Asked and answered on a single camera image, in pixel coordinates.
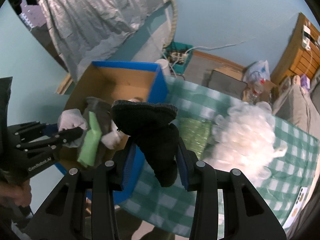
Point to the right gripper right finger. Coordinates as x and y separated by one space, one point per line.
246 214

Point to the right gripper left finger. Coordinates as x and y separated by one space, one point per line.
62 214

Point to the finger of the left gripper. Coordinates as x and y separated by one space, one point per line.
32 127
57 137

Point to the grey sock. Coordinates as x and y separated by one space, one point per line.
69 119

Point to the light green cloth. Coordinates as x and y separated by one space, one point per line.
91 141

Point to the grey fabric pouch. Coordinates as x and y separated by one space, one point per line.
102 110

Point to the white mesh bath pouf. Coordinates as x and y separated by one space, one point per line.
244 139

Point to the black sock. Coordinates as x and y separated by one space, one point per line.
151 128

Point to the white printed cloth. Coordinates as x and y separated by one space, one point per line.
112 139

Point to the person left hand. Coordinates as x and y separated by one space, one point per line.
20 195

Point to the white smartphone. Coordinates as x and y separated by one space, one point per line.
302 193

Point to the blue cardboard box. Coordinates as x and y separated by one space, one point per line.
112 81

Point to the green checkered tablecloth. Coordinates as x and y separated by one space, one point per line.
279 158

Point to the green knitted dishcloth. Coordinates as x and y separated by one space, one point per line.
195 134

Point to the silver foil curtain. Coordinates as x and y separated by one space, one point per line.
86 30

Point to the white desk fan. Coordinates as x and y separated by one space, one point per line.
164 64

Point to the clear plastic water bottle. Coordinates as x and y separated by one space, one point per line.
257 89

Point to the small cardboard box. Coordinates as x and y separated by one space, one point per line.
269 92

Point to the teal crate with power strip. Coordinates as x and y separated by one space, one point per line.
179 56

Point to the white plastic shopping bag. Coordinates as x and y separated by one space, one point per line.
257 71

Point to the purple tissue pack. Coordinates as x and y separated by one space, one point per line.
305 82

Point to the wooden headboard shelf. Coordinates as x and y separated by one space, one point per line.
295 59

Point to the white power strip charger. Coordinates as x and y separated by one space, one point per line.
307 39

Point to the rope wrapped hoop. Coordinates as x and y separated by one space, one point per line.
173 24

